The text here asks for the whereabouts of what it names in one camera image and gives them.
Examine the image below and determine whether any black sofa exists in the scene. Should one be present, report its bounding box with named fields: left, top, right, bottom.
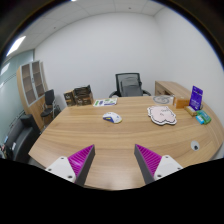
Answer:
left=3, top=113, right=42, bottom=163

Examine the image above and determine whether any large brown cardboard carton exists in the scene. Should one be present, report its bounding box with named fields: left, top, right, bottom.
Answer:
left=75, top=93, right=95, bottom=107

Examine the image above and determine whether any small tan packet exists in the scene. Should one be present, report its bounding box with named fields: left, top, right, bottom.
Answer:
left=184, top=105, right=198, bottom=117

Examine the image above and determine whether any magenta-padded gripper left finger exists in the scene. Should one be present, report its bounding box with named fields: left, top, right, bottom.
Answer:
left=44, top=144, right=96, bottom=187

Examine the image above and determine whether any black mesh office chair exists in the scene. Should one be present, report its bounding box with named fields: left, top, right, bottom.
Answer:
left=108, top=72, right=152, bottom=99

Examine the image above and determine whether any long ceiling light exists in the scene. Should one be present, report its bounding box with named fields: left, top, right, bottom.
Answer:
left=5, top=35, right=27, bottom=58

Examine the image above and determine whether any grey backpack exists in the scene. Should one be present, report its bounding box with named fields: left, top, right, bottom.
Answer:
left=120, top=77, right=144, bottom=98

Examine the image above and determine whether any green purple sticker sheet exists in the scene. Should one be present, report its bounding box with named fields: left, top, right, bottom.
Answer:
left=92, top=97, right=119, bottom=108

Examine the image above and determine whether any wooden side cabinet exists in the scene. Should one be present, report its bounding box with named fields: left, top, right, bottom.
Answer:
left=154, top=80, right=193, bottom=101

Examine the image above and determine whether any round desk cable grommet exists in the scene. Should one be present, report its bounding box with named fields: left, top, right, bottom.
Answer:
left=190, top=140, right=201, bottom=151

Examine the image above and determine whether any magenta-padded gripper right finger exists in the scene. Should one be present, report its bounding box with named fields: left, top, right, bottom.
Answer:
left=134, top=143, right=184, bottom=185

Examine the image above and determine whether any white blue yellow computer mouse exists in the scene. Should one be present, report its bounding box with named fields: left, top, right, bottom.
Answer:
left=102, top=111, right=123, bottom=125

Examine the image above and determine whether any small brown black carton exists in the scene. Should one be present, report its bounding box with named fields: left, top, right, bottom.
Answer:
left=63, top=89, right=77, bottom=107

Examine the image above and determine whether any green box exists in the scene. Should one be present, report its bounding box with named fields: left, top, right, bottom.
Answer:
left=196, top=109, right=212, bottom=125

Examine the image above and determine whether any small black chair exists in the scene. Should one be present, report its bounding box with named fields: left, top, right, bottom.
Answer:
left=40, top=88, right=62, bottom=126

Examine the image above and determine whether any small blue box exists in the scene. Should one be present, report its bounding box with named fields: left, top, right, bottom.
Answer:
left=195, top=114, right=205, bottom=125

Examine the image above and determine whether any purple hanging card package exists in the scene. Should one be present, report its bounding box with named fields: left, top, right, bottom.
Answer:
left=188, top=85, right=204, bottom=111

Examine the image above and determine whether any small brown cardboard box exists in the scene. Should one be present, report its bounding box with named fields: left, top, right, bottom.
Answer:
left=173, top=95, right=192, bottom=109

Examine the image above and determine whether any wooden shelf unit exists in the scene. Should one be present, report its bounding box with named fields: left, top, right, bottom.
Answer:
left=16, top=59, right=50, bottom=131

